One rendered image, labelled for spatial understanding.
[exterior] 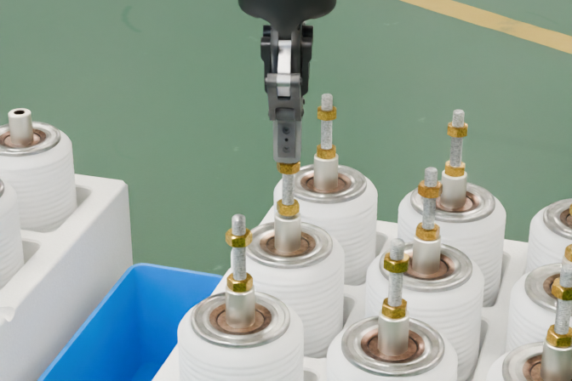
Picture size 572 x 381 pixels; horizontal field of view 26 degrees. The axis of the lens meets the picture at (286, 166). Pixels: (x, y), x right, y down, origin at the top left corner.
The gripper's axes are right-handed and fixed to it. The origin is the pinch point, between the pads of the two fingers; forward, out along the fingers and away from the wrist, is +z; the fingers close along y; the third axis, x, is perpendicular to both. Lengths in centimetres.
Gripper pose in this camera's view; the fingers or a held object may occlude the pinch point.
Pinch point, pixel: (287, 135)
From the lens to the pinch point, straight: 99.5
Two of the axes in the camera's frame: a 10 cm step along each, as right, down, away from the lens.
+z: 0.0, 9.0, 4.4
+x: -10.0, -0.2, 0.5
